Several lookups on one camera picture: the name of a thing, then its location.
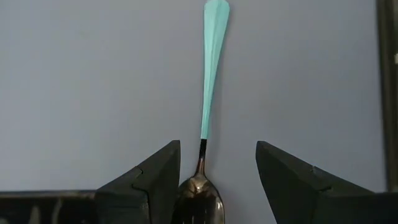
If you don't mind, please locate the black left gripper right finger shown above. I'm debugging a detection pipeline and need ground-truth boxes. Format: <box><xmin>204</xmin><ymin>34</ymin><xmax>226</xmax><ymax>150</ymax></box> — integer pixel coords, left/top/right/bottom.
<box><xmin>255</xmin><ymin>140</ymin><xmax>374</xmax><ymax>224</ymax></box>

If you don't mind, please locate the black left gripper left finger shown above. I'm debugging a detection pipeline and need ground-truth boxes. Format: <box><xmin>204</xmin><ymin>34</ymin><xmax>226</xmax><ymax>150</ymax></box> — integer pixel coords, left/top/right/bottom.
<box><xmin>95</xmin><ymin>139</ymin><xmax>182</xmax><ymax>224</ymax></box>

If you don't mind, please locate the black spoon teal handle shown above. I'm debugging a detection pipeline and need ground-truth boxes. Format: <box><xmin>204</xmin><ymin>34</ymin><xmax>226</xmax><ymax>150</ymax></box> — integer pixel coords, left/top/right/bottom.
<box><xmin>170</xmin><ymin>0</ymin><xmax>231</xmax><ymax>224</ymax></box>

